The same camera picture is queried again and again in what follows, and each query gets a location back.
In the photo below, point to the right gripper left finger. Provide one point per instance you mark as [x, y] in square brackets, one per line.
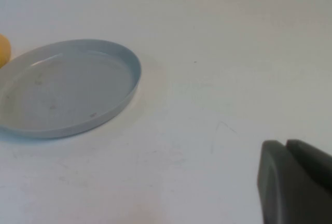
[285, 195]

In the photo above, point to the blue-grey round plate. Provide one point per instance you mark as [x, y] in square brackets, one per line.
[72, 91]

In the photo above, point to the plain yellow mango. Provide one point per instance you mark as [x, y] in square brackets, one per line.
[3, 50]

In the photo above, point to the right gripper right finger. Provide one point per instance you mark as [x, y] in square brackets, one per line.
[313, 161]

